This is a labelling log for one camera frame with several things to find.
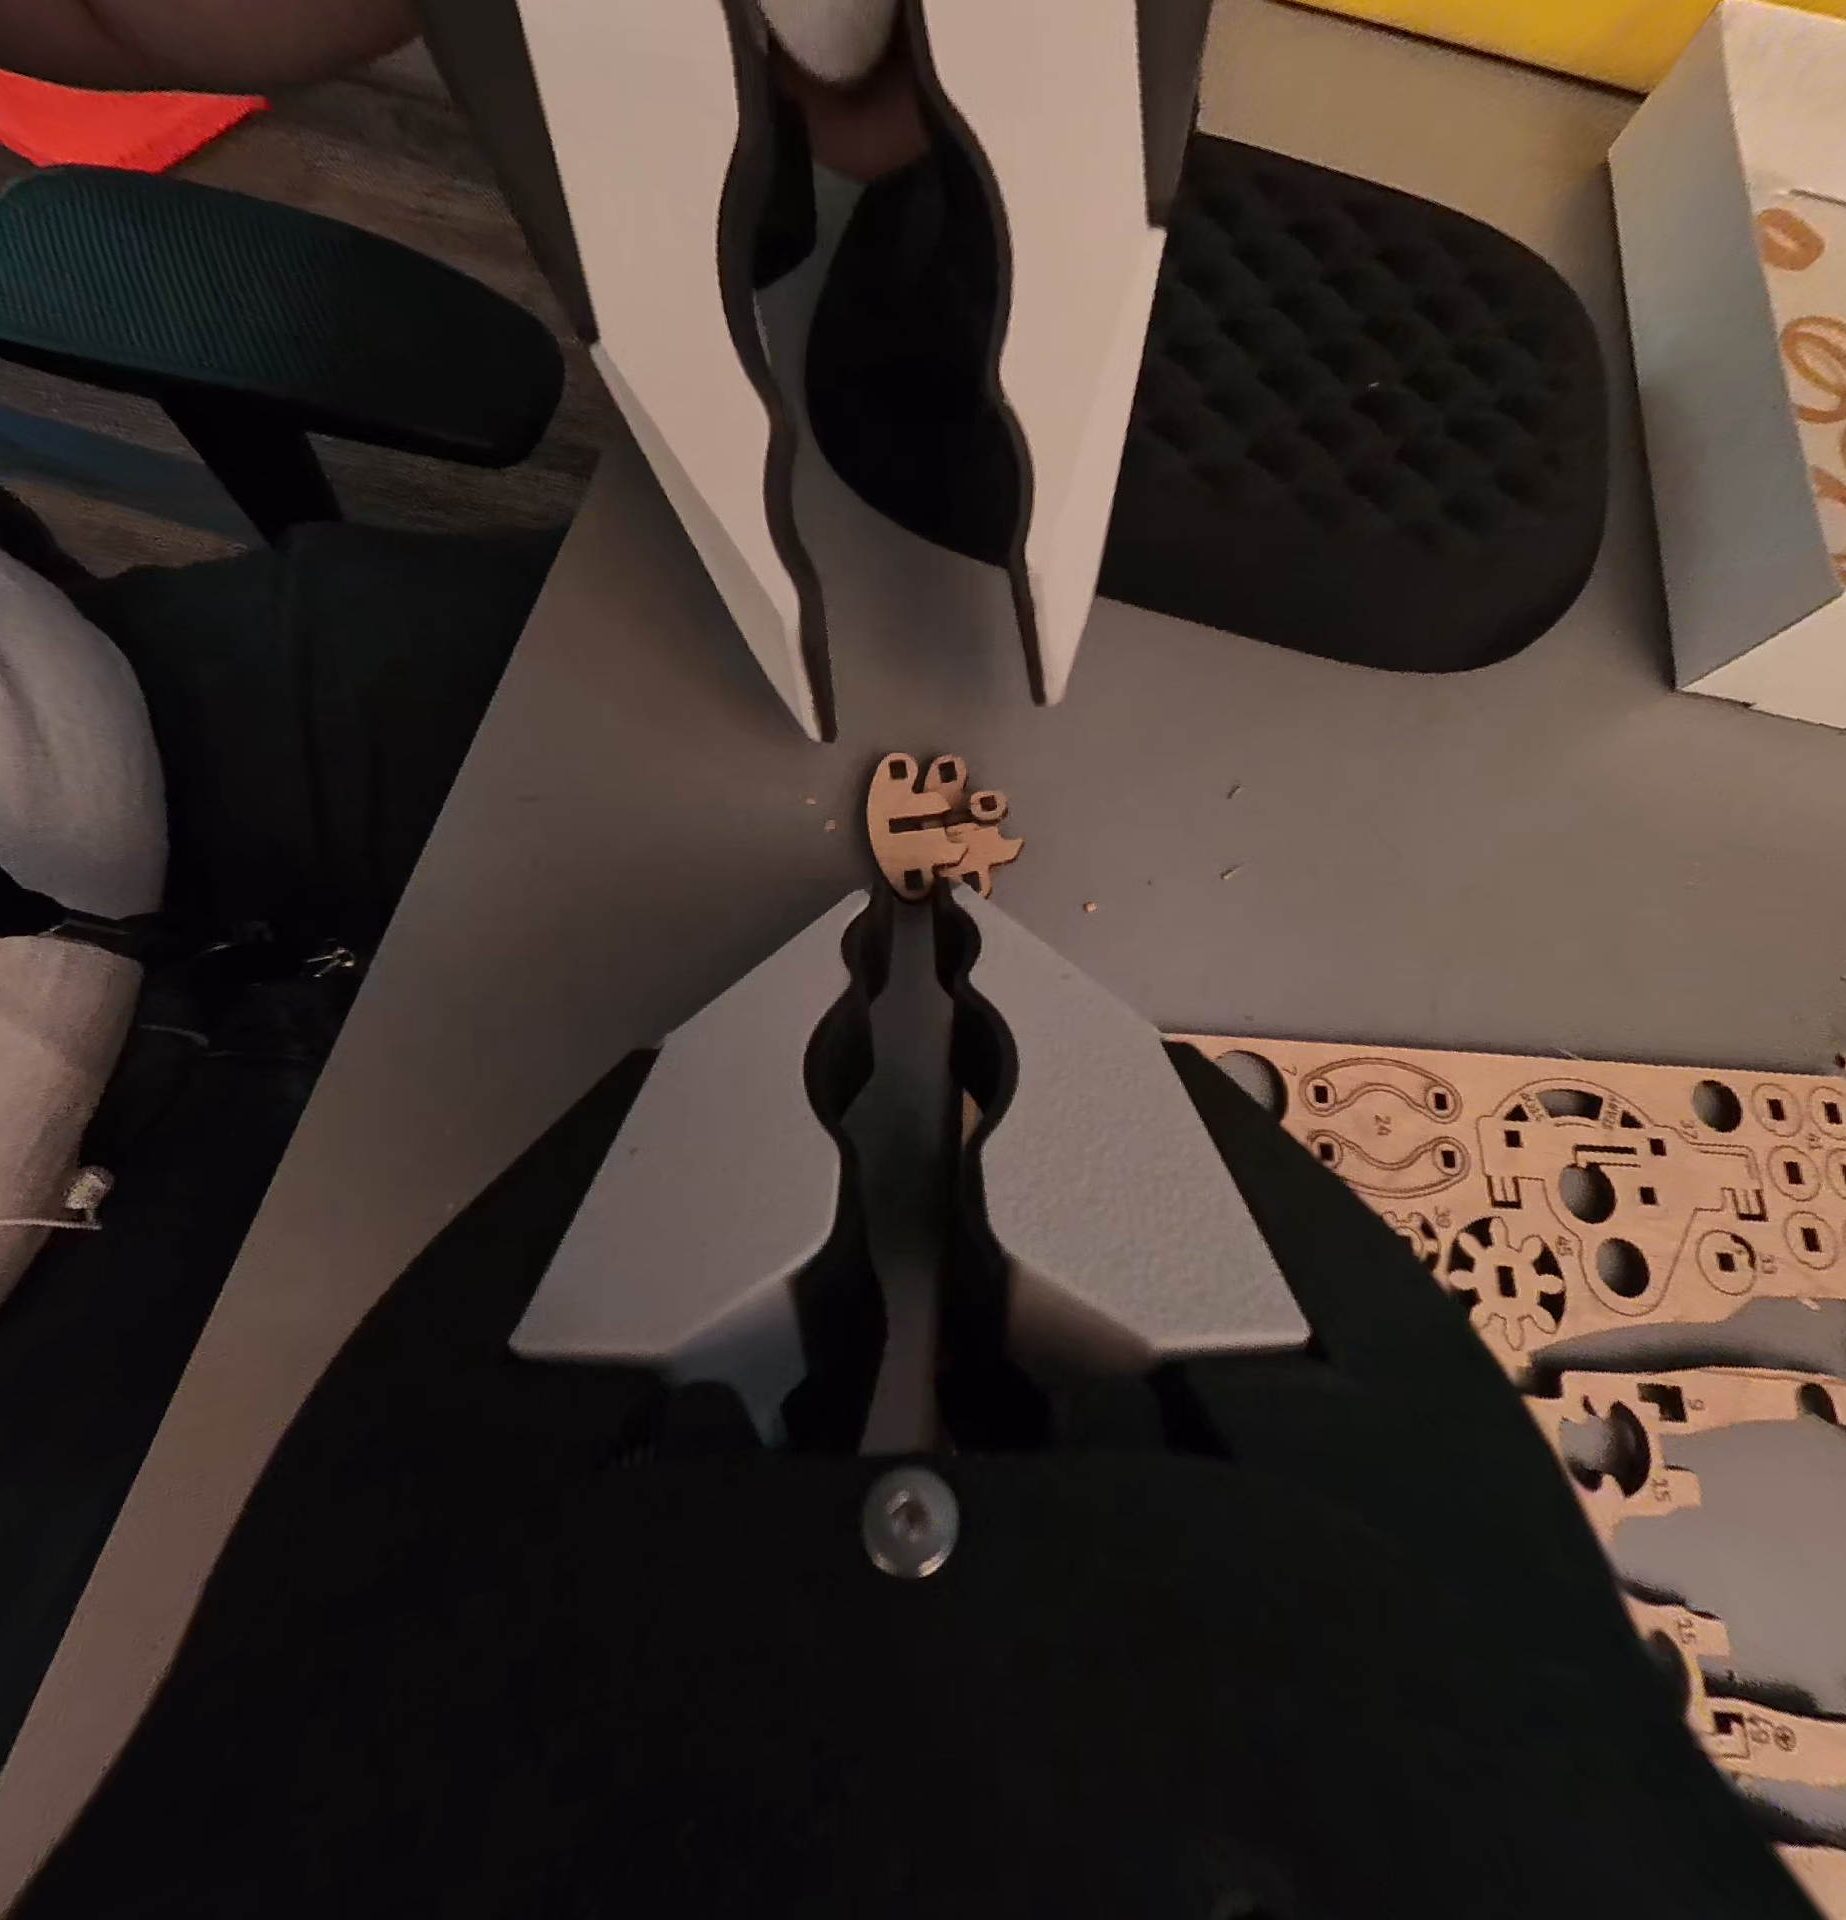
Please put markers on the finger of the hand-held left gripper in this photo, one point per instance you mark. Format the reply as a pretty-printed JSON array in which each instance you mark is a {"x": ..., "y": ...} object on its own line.
[
  {"x": 1072, "y": 301},
  {"x": 651, "y": 301}
]

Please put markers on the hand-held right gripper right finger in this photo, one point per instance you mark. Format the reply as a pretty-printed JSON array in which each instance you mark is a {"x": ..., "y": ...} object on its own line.
[{"x": 1132, "y": 1200}]

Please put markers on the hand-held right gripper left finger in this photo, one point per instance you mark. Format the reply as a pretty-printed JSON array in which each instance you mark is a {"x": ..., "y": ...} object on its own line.
[{"x": 681, "y": 1200}]

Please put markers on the small wooden model part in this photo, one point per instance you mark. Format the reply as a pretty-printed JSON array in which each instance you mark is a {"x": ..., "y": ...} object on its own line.
[{"x": 901, "y": 840}]

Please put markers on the person's left forearm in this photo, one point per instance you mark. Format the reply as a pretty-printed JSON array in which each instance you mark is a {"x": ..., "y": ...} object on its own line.
[{"x": 262, "y": 22}]

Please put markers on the laser-cut wooden parts sheet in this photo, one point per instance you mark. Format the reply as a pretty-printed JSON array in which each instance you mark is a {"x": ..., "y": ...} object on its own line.
[{"x": 1688, "y": 1185}]

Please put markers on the black foam pad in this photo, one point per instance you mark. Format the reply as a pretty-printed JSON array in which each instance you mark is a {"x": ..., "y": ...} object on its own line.
[{"x": 1343, "y": 420}]

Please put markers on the office chair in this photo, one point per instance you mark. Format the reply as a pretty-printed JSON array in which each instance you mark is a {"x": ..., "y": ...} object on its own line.
[{"x": 189, "y": 301}]

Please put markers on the yellow plastic bin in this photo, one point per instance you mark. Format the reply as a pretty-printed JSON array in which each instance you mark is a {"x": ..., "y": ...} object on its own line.
[{"x": 1537, "y": 37}]

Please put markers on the dark cloth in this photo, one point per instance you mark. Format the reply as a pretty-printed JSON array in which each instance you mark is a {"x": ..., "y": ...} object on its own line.
[{"x": 292, "y": 751}]

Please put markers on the orange sheet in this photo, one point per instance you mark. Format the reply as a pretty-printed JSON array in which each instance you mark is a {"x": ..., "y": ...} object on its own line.
[{"x": 84, "y": 112}]

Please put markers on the white cardboard box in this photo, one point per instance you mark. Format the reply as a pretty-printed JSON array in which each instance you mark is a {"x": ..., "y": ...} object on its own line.
[{"x": 1702, "y": 376}]

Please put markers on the pile of tan rubber bands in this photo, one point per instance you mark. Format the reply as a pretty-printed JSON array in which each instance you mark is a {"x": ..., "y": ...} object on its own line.
[{"x": 1805, "y": 376}]

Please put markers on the light grey cloth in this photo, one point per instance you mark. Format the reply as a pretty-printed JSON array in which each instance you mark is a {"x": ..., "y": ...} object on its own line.
[{"x": 39, "y": 751}]

